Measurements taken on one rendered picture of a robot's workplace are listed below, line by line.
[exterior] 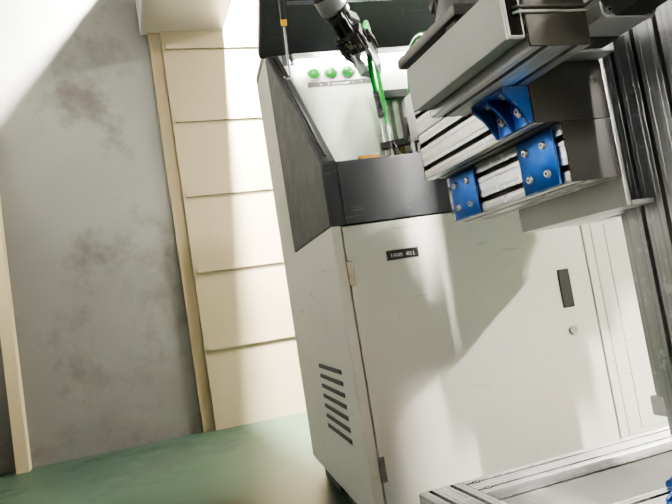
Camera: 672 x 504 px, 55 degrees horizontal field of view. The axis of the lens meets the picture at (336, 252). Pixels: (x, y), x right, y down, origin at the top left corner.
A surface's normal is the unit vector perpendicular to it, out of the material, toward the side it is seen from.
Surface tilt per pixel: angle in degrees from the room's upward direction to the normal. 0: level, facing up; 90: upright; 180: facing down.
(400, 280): 90
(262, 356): 90
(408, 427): 90
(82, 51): 90
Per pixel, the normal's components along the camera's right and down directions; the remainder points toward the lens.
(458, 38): -0.94, 0.12
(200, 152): 0.30, -0.12
